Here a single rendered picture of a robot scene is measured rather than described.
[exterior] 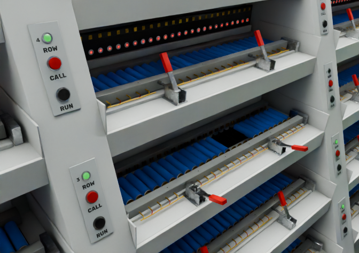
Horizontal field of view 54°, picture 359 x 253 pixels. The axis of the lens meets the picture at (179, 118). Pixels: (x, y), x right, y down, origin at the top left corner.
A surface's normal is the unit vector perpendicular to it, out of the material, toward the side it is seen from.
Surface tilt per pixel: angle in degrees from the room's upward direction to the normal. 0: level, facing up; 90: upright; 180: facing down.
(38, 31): 90
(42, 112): 90
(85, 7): 112
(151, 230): 21
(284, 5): 90
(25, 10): 90
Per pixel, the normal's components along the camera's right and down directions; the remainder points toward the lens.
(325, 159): -0.76, 0.29
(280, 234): 0.04, -0.87
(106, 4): 0.65, 0.40
